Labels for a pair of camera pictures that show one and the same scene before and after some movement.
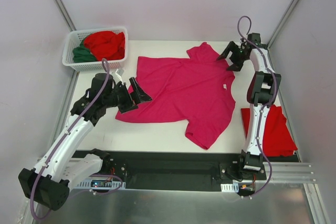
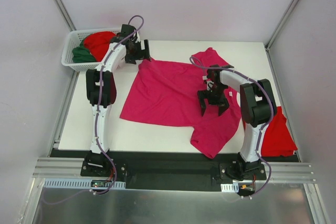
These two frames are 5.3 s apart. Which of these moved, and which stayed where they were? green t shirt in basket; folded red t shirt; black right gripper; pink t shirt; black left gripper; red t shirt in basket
Moved: pink t shirt; black left gripper; black right gripper
Stayed: folded red t shirt; green t shirt in basket; red t shirt in basket
